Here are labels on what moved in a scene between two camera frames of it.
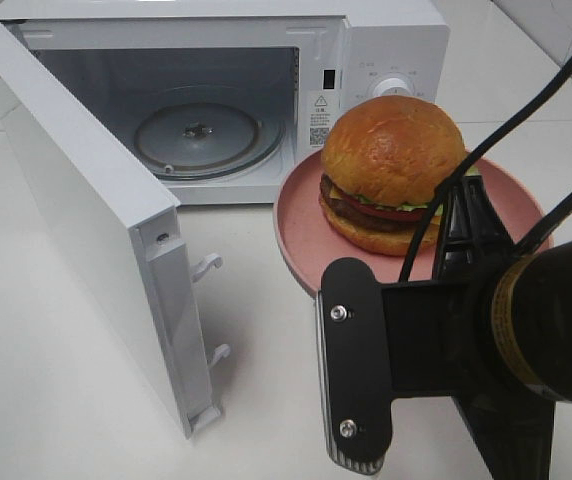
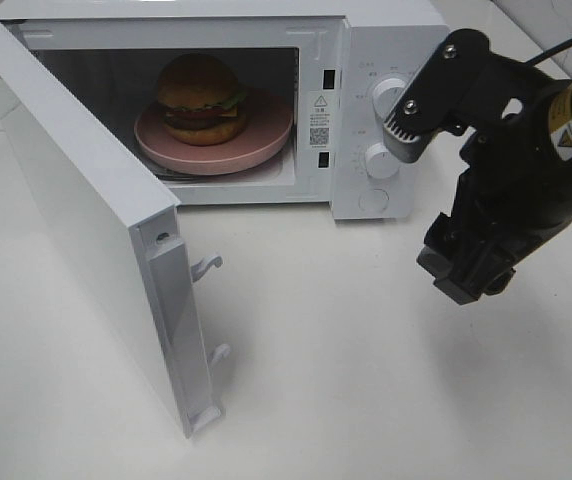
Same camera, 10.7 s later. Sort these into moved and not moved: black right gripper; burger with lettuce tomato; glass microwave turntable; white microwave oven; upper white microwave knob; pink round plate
Moved: pink round plate; black right gripper; burger with lettuce tomato; glass microwave turntable
Not moved: upper white microwave knob; white microwave oven
